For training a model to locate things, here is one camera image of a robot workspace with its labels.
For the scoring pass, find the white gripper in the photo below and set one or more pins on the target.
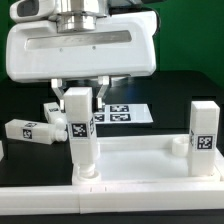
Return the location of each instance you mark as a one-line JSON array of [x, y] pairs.
[[76, 39]]

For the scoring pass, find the white desk top tray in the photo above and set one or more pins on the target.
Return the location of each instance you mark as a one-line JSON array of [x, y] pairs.
[[133, 159]]

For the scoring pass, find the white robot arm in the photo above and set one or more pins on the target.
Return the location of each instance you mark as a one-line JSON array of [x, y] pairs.
[[60, 40]]

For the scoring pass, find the white marker sheet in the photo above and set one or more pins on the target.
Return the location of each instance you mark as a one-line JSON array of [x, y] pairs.
[[124, 114]]

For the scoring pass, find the white block left edge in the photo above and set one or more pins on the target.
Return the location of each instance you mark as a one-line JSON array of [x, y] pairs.
[[1, 150]]

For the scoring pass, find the white front fence bar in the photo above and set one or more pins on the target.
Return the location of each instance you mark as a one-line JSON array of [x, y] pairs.
[[111, 198]]

